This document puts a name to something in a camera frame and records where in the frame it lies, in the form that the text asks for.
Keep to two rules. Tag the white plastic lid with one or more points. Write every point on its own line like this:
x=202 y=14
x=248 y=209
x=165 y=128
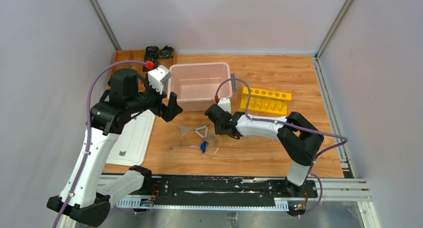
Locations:
x=131 y=146

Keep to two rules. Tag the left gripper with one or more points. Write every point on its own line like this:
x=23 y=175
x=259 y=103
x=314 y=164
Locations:
x=164 y=108

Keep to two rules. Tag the small glass beaker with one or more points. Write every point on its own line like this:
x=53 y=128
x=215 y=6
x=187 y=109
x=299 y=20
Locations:
x=210 y=139

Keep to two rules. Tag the white clay triangle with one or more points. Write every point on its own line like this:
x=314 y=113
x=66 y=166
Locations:
x=202 y=131

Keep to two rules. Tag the wooden compartment tray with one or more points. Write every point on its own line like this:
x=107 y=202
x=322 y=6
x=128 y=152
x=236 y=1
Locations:
x=139 y=55

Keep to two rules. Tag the grey bin handle right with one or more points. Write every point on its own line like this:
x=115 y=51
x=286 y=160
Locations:
x=233 y=83

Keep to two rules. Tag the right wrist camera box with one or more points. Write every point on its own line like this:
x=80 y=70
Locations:
x=224 y=103

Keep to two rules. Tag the graduated cylinder blue base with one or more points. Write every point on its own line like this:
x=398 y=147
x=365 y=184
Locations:
x=201 y=146

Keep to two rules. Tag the black fabric roll back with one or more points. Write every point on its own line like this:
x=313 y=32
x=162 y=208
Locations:
x=151 y=53

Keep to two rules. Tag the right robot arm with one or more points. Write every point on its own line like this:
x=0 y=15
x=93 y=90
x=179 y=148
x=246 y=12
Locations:
x=293 y=134

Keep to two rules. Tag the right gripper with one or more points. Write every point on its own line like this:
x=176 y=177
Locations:
x=218 y=130

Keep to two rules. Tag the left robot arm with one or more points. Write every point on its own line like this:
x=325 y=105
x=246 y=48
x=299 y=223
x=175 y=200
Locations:
x=129 y=94

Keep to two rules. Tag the yellow test tube rack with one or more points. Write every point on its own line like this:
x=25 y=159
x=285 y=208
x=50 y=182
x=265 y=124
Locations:
x=265 y=101

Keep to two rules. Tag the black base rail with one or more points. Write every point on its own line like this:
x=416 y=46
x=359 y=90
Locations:
x=184 y=191

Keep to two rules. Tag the clear plastic funnel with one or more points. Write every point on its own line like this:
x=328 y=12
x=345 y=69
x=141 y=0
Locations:
x=183 y=130

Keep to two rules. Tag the pink plastic bin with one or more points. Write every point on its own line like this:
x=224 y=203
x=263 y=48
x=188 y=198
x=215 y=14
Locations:
x=195 y=84

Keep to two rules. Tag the green patterned fabric roll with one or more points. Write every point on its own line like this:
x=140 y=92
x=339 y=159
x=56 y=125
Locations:
x=167 y=52

